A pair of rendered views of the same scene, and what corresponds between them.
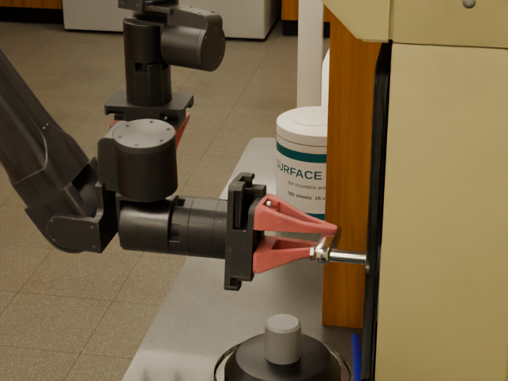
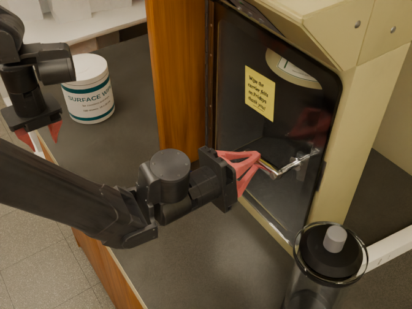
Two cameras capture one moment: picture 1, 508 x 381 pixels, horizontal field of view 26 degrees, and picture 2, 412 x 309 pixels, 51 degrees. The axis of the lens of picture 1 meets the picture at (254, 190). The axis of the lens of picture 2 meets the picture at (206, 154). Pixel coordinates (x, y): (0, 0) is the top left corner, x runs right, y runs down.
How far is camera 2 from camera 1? 0.72 m
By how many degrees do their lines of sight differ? 42
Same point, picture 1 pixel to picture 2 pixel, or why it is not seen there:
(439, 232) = (352, 143)
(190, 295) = not seen: hidden behind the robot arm
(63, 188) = (130, 221)
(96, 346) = not seen: outside the picture
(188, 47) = (63, 72)
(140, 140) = (176, 171)
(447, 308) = (346, 170)
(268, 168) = not seen: hidden behind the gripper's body
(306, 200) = (95, 110)
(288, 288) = (130, 162)
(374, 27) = (351, 62)
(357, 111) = (173, 71)
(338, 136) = (165, 87)
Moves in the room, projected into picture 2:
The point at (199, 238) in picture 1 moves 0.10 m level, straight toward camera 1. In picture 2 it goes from (208, 198) to (260, 233)
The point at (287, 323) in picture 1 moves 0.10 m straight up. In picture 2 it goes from (340, 232) to (358, 185)
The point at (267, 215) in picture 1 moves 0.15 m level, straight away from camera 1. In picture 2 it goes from (240, 168) to (177, 124)
